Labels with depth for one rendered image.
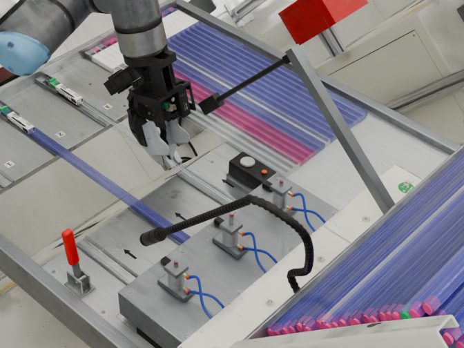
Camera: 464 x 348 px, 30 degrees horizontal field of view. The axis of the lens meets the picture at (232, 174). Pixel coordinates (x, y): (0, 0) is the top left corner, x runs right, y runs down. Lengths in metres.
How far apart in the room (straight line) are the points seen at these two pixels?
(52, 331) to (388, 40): 1.36
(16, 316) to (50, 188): 0.80
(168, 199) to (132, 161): 1.13
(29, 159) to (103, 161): 1.00
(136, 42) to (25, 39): 0.17
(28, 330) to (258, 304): 0.63
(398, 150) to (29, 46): 0.66
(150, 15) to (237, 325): 0.48
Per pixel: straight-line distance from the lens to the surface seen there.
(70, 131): 1.55
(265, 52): 1.73
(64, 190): 2.43
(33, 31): 1.30
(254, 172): 1.39
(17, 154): 1.52
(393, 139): 1.56
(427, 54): 2.51
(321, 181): 1.46
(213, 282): 1.21
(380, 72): 2.64
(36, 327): 1.69
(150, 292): 1.20
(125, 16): 1.32
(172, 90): 1.36
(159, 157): 1.46
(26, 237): 2.37
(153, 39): 1.33
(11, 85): 1.64
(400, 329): 0.74
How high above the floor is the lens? 2.21
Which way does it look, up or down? 55 degrees down
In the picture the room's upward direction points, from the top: 66 degrees clockwise
